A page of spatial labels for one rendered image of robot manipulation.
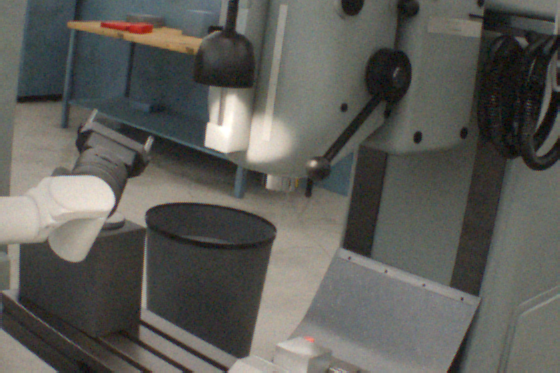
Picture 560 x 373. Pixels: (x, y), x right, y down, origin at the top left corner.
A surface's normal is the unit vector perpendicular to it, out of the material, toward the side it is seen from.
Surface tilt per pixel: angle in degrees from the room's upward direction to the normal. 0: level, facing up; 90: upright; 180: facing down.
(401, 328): 63
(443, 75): 90
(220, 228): 86
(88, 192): 31
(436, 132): 90
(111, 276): 90
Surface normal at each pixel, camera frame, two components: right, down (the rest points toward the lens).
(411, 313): -0.53, -0.37
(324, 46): 0.33, 0.25
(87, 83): -0.67, 0.07
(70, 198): 0.51, -0.71
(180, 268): -0.39, 0.21
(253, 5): 0.73, 0.24
